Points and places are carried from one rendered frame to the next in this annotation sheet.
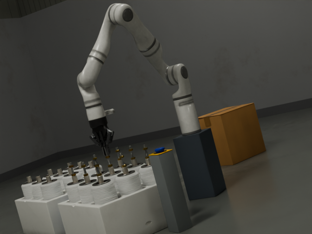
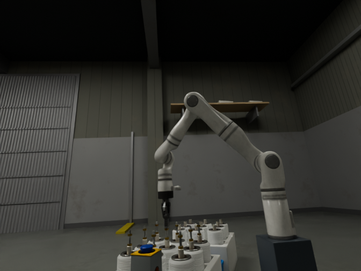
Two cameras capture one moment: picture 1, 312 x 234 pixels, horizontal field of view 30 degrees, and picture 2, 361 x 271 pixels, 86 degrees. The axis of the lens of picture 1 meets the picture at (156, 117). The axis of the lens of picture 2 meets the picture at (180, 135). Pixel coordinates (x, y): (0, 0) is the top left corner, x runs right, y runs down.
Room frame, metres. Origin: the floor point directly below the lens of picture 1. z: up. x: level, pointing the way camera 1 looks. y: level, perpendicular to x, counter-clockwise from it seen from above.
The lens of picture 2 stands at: (1.95, -0.61, 0.48)
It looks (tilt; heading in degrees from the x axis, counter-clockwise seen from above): 16 degrees up; 55
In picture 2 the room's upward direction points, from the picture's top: 3 degrees counter-clockwise
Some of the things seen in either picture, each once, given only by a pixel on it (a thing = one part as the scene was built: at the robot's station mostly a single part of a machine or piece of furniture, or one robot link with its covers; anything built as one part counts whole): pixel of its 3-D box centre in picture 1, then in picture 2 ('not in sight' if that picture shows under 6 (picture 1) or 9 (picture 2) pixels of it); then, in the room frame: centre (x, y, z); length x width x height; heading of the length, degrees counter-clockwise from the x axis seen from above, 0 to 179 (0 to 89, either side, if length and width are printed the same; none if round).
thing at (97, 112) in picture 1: (98, 110); (168, 184); (2.46, 0.23, 0.53); 0.11 x 0.09 x 0.06; 141
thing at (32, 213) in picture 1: (69, 205); (203, 252); (2.89, 0.53, 0.09); 0.39 x 0.39 x 0.18; 35
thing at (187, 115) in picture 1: (187, 115); (276, 213); (2.72, -0.14, 0.39); 0.09 x 0.09 x 0.17; 60
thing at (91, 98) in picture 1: (88, 88); (165, 165); (2.45, 0.24, 0.62); 0.09 x 0.07 x 0.15; 18
